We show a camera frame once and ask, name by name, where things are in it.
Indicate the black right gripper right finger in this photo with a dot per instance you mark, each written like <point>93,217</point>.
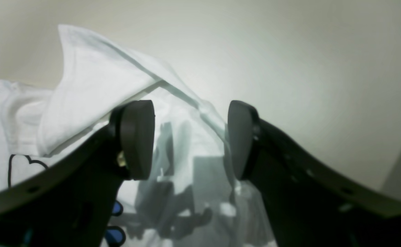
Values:
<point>307,203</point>

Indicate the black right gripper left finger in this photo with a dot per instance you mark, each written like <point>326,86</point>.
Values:
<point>71,203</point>

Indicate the white printed t-shirt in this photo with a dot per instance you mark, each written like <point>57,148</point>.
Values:
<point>191,199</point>

